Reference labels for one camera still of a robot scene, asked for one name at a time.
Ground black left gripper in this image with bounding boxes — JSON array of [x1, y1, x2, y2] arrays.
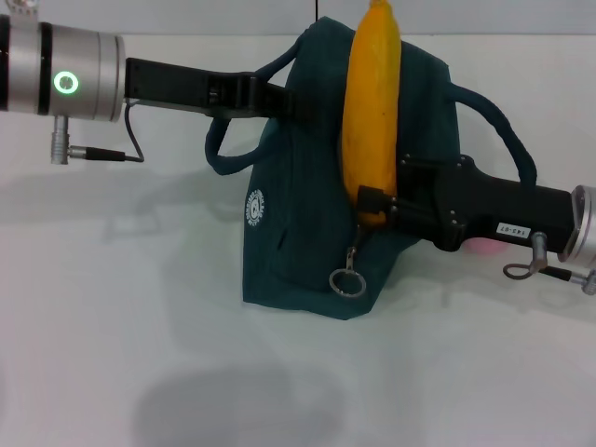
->
[[123, 58, 345, 124]]

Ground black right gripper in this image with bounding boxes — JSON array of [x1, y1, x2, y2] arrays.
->
[[357, 155, 573, 255]]

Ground yellow banana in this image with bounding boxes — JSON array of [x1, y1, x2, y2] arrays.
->
[[338, 0, 403, 229]]

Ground dark teal insulated lunch bag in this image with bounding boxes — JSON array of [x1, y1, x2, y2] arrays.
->
[[204, 16, 541, 322]]

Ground pink peach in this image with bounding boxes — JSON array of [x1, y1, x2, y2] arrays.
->
[[465, 238, 507, 255]]

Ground metal key ring zipper pull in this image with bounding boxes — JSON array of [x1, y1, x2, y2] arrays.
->
[[328, 246, 367, 300]]

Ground left arm cable with connector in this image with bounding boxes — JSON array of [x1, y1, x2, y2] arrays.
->
[[50, 103, 146, 166]]

